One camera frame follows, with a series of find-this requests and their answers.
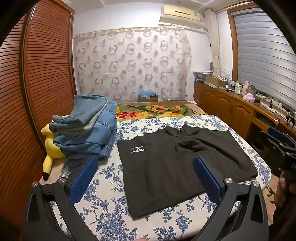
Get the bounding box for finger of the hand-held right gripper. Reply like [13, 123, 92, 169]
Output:
[259, 126, 296, 154]

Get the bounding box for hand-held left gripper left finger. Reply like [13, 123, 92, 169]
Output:
[23, 155, 99, 241]

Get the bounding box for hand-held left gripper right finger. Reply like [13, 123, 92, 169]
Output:
[193, 155, 270, 241]

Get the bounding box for black pants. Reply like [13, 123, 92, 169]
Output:
[117, 123, 259, 219]

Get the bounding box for person's right hand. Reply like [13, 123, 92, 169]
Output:
[273, 171, 289, 209]

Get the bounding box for yellow plush toy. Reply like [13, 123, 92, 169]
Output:
[41, 123, 67, 181]

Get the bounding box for folded blue denim jeans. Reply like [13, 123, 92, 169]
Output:
[53, 101, 118, 161]

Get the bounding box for wooden cabinet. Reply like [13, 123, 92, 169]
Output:
[193, 81, 296, 150]

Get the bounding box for folded faded blue jeans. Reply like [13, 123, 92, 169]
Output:
[49, 94, 109, 135]

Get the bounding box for grey window blind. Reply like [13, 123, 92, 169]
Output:
[231, 8, 296, 109]

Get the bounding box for flat cardboard box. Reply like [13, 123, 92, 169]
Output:
[205, 75, 228, 88]

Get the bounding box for orange flower blanket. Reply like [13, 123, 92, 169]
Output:
[116, 101, 207, 121]

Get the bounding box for white basket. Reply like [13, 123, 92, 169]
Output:
[193, 70, 214, 82]

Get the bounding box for small cardboard box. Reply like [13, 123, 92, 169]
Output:
[138, 93, 159, 103]

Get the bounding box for brown slatted wooden wardrobe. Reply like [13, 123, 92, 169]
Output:
[0, 0, 77, 232]

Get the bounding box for white wrapped pipe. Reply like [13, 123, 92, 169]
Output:
[205, 9, 221, 77]

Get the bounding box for circle print curtain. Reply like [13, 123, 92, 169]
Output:
[73, 29, 193, 103]

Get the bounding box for white air conditioner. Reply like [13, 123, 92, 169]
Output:
[159, 5, 202, 29]

